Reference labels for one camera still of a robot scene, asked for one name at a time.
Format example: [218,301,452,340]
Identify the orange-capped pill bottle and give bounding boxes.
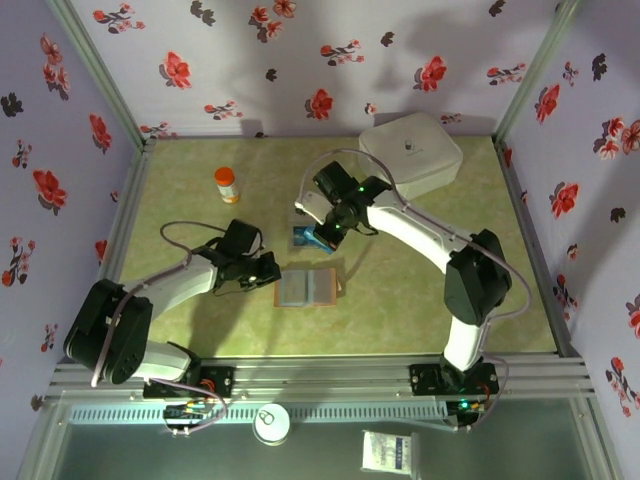
[213,167,242,205]

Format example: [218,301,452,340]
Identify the white zip case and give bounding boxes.
[357,111,465,206]

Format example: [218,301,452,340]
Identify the pull-tab tin can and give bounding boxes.
[252,403,292,446]

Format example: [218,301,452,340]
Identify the small controller circuit board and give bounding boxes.
[164,399,212,437]
[447,398,487,432]

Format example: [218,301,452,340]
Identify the white tissue pack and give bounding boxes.
[360,429,419,475]

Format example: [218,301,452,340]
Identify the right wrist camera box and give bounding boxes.
[294,191,329,225]

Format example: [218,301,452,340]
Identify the left arm grey cable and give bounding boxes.
[89,221,251,437]

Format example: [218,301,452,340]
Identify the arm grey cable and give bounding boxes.
[297,148,532,434]
[89,221,251,437]

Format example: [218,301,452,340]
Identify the aluminium front rail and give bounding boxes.
[44,354,599,402]

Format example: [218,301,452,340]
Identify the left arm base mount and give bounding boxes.
[143,366,236,400]

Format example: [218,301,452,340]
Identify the aluminium side rail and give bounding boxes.
[79,138,157,362]
[492,137,585,360]

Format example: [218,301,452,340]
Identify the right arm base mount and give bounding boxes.
[408,362,501,399]

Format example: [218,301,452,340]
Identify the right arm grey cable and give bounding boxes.
[297,148,532,434]

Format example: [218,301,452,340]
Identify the slotted grey cable duct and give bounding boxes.
[67,403,449,425]

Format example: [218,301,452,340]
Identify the aluminium frame post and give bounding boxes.
[492,0,586,146]
[47,0,154,151]

